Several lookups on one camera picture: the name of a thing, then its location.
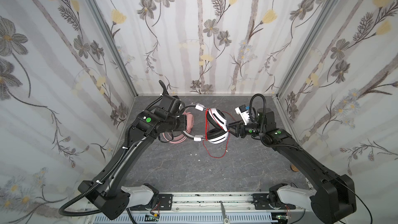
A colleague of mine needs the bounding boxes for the pink headphones with cable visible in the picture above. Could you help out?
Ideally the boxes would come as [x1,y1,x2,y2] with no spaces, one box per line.
[159,112,194,144]

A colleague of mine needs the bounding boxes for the black white headphones red cable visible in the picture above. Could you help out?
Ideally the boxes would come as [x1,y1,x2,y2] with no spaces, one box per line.
[181,102,237,159]

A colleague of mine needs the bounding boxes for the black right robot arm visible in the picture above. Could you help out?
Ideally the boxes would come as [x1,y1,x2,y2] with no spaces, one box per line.
[228,94,361,224]

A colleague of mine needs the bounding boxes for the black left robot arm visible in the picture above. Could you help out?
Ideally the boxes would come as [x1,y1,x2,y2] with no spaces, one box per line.
[58,81,187,220]

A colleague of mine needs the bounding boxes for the brown tape roll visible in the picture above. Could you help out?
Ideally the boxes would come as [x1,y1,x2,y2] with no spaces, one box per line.
[291,164,299,172]

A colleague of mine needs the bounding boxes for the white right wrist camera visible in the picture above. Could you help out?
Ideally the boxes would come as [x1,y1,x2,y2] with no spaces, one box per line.
[235,105,250,125]

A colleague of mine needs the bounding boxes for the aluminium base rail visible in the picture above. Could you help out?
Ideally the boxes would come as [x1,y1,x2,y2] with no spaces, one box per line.
[83,192,343,224]

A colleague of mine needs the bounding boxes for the white perforated cable duct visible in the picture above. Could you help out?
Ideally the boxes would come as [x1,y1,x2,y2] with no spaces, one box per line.
[92,212,278,224]

